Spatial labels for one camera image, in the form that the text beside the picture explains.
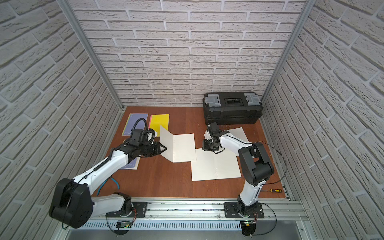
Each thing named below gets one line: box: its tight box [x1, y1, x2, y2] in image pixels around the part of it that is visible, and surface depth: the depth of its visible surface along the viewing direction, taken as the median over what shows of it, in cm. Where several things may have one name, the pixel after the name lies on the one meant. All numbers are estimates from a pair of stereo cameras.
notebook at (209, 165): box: [191, 148, 242, 181], surface depth 89 cm
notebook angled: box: [160, 125, 197, 163], surface depth 100 cm
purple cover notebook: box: [121, 113, 149, 136], surface depth 113 cm
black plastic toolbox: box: [202, 91, 263, 125], surface depth 102 cm
